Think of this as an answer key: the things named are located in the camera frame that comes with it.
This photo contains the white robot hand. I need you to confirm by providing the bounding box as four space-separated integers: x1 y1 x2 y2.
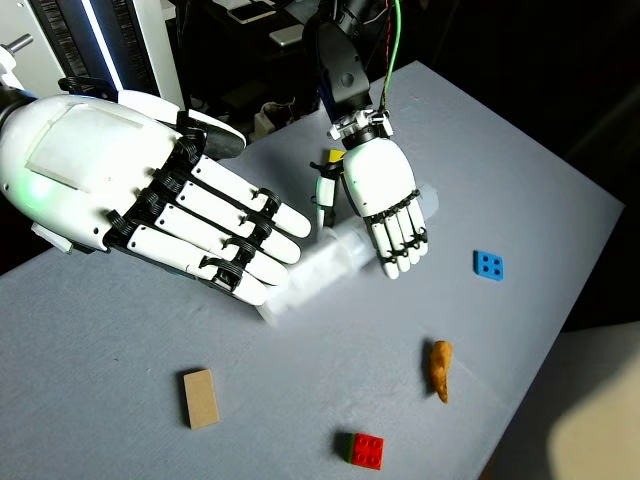
309 137 430 280
0 89 312 306

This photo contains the translucent plastic tube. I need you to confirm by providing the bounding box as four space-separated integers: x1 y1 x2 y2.
257 182 441 329

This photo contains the white shoe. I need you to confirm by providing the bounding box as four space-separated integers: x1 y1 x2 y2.
254 99 296 139

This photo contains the white column with blue light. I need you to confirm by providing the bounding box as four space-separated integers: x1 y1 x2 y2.
0 0 187 114

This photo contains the blue square four-hole block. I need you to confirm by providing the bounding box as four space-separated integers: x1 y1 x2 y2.
472 249 506 285

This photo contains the brown toy chicken wing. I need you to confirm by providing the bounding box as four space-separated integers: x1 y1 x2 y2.
429 339 455 404

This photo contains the white book with picture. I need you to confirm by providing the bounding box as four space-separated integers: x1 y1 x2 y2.
227 0 276 24

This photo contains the grey table cloth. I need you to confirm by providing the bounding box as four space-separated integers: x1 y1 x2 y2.
0 60 626 480

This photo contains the tan wooden rectangular block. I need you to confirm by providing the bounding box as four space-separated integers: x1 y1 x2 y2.
182 368 221 431

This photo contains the red and green toy brick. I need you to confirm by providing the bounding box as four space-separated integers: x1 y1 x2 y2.
342 432 386 471

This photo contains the green cable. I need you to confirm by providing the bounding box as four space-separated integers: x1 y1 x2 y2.
377 0 404 114

